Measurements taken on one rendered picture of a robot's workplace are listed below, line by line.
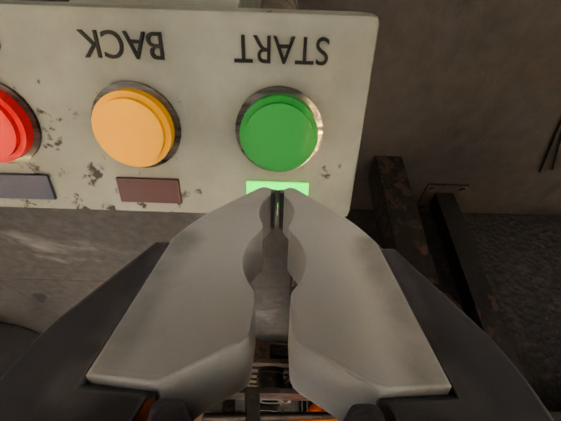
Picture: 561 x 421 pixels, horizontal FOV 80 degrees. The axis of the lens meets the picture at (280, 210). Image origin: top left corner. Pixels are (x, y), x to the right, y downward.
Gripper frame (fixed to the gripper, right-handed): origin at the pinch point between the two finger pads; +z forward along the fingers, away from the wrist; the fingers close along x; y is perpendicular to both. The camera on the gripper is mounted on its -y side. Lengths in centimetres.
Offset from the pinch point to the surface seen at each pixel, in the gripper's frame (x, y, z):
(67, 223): -81, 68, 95
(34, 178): -14.0, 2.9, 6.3
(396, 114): 29, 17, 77
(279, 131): -0.1, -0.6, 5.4
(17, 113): -13.2, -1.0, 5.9
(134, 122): -7.2, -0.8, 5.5
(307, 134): 1.4, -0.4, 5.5
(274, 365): -1, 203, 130
